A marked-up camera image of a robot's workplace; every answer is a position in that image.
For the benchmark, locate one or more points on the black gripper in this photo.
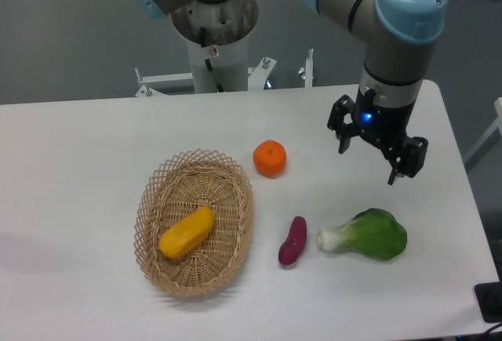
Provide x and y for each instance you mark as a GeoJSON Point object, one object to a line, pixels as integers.
{"type": "Point", "coordinates": [384, 128]}

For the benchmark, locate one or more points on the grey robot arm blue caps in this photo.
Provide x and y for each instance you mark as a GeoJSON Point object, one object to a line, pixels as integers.
{"type": "Point", "coordinates": [400, 36]}

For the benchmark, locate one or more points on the woven wicker basket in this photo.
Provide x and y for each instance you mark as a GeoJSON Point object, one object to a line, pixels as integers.
{"type": "Point", "coordinates": [184, 183]}

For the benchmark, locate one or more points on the yellow mango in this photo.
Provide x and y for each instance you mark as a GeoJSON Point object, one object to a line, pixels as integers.
{"type": "Point", "coordinates": [187, 234]}

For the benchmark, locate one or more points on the green bok choy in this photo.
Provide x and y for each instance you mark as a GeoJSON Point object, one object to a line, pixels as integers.
{"type": "Point", "coordinates": [375, 233]}

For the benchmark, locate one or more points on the orange tangerine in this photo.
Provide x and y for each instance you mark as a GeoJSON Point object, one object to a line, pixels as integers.
{"type": "Point", "coordinates": [270, 158]}

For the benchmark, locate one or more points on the purple sweet potato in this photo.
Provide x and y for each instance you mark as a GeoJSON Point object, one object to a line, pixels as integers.
{"type": "Point", "coordinates": [295, 242]}

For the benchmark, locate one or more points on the black device at table edge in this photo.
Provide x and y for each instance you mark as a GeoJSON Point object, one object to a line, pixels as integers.
{"type": "Point", "coordinates": [488, 296]}

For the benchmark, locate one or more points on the white frame at right edge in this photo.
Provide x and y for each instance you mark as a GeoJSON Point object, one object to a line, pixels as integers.
{"type": "Point", "coordinates": [489, 138]}

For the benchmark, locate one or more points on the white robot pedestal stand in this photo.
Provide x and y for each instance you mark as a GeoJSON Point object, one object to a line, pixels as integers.
{"type": "Point", "coordinates": [214, 69]}

